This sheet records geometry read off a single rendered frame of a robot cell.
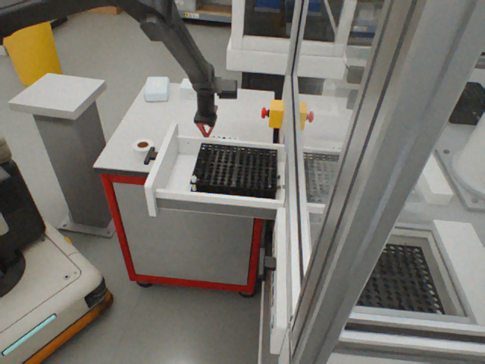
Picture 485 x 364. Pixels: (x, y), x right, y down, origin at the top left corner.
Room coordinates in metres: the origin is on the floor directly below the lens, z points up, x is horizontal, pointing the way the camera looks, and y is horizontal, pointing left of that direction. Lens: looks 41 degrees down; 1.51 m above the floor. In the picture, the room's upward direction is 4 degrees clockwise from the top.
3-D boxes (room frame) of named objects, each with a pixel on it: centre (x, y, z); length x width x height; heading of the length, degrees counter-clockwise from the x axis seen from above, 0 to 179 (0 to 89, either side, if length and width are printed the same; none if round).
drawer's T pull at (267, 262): (0.44, -0.06, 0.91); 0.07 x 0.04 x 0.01; 178
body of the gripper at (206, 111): (1.01, 0.13, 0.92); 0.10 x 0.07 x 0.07; 177
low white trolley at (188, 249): (1.18, 0.18, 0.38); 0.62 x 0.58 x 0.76; 178
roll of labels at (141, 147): (0.96, 0.33, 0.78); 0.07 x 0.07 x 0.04
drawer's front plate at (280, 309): (0.44, -0.09, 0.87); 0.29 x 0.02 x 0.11; 178
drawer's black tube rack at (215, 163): (0.76, 0.02, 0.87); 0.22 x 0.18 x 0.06; 88
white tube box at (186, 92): (1.39, 0.21, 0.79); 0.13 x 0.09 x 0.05; 87
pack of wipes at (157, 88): (1.39, 0.38, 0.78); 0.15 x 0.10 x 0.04; 8
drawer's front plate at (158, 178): (0.77, 0.22, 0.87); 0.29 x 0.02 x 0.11; 178
